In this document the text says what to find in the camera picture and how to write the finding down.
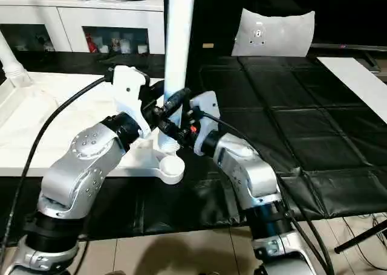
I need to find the white plastic table top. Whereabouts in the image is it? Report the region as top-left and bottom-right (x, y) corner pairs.
(0, 70), (186, 186)

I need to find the white plastic table leg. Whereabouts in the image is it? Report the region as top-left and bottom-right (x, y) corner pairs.
(0, 30), (34, 89)
(155, 0), (198, 156)

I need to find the black work mat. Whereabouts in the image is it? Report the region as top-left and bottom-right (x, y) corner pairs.
(0, 50), (387, 247)

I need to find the white glass-door cabinet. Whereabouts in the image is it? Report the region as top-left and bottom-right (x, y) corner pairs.
(0, 0), (166, 56)

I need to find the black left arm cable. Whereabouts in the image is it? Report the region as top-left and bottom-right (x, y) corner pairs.
(0, 74), (117, 254)

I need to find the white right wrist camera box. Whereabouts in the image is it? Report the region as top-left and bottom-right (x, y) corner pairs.
(190, 90), (221, 156)

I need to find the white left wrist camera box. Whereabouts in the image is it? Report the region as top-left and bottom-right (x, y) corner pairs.
(110, 64), (153, 139)

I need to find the white flat board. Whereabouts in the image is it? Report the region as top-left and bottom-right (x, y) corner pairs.
(317, 56), (387, 125)

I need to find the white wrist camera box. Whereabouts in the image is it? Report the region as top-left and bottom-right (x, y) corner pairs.
(190, 90), (221, 156)
(110, 64), (153, 139)

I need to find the black table frame bar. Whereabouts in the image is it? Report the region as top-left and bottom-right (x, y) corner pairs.
(334, 219), (387, 254)

